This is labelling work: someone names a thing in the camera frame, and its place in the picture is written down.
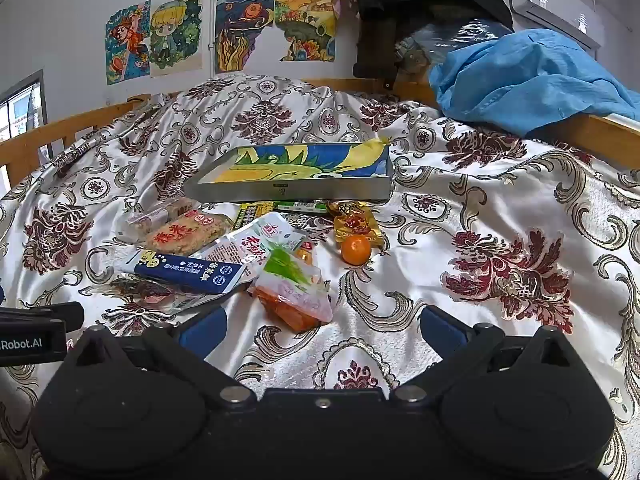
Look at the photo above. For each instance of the orange tangerine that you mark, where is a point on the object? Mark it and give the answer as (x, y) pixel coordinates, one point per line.
(356, 250)

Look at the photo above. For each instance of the yellow green snack packet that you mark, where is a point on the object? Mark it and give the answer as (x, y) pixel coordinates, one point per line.
(252, 212)

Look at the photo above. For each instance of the green orange snack packet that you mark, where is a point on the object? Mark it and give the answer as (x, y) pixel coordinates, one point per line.
(290, 295)

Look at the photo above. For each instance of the yellow landscape wall drawing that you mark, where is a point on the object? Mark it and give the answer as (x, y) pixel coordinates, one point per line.
(305, 15)

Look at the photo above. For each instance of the clear rice cracker packet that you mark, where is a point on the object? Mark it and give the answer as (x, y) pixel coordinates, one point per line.
(185, 232)

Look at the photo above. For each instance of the clear dark red snack packet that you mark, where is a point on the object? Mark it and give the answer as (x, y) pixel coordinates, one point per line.
(145, 296)

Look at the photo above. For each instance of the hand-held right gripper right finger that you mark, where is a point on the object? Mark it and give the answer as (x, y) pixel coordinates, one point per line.
(442, 332)

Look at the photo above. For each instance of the wooden bed frame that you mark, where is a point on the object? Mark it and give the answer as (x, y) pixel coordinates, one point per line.
(30, 147)

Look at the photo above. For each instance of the clear pastry packet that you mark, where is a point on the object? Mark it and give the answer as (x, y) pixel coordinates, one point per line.
(150, 217)

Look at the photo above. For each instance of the dark blue milk packet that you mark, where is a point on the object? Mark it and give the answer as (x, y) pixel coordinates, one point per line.
(185, 272)

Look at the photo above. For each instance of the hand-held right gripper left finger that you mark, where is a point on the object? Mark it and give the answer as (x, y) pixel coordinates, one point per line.
(202, 332)

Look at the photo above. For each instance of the window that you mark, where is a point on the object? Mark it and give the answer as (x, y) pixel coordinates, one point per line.
(22, 110)

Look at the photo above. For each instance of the white red-print snack packet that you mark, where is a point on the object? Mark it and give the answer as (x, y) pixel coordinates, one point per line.
(250, 240)

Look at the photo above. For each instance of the seaweed wall drawing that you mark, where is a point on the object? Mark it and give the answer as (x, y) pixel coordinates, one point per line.
(240, 25)

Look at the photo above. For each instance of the gold snack packet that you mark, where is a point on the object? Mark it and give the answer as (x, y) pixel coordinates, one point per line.
(355, 225)

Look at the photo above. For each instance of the yellow blue painted paper liner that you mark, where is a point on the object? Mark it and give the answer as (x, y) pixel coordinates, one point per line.
(310, 160)

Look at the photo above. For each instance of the mermaid wall drawing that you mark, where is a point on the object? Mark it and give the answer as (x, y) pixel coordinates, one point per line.
(127, 45)

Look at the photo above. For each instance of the blond child wall drawing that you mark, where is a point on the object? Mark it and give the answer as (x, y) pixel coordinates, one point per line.
(172, 35)

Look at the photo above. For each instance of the white air conditioner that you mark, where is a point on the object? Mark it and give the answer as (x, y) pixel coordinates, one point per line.
(550, 0)

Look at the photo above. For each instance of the green white stick packet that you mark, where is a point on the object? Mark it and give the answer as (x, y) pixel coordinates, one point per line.
(300, 207)

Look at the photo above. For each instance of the white wall pipe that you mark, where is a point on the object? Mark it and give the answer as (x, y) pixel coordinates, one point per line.
(213, 35)

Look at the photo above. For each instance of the clear plastic bag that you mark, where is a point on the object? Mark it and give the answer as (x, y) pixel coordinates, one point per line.
(450, 35)

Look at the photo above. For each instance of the blue cloth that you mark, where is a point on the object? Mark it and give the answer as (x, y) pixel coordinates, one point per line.
(525, 80)

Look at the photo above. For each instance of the grey metal tray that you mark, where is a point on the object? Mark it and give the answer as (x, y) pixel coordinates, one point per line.
(300, 191)

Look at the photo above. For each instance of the floral printed blanket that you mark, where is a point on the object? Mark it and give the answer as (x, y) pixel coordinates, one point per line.
(450, 310)

